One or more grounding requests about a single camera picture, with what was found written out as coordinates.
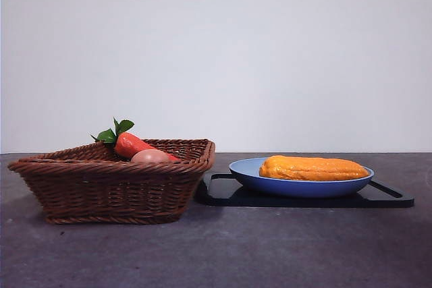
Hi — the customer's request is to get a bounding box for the pinkish brown egg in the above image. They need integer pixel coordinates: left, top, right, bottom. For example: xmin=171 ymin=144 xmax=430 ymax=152
xmin=130 ymin=148 xmax=171 ymax=165

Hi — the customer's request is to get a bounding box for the orange carrot with green leaves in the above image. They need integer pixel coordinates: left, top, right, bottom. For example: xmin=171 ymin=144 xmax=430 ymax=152
xmin=90 ymin=117 xmax=180 ymax=163

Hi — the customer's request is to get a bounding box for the black rectangular tray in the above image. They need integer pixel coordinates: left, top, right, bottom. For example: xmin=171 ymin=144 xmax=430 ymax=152
xmin=195 ymin=171 xmax=416 ymax=208

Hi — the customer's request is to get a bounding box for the brown wicker basket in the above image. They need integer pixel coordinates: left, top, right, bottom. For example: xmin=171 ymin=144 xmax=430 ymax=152
xmin=7 ymin=138 xmax=216 ymax=225

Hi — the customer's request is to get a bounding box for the yellow corn cob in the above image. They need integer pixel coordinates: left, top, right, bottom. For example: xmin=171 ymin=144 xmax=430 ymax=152
xmin=259 ymin=154 xmax=369 ymax=182

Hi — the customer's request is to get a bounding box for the blue round plate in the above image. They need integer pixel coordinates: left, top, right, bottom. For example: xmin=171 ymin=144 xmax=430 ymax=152
xmin=228 ymin=156 xmax=375 ymax=199

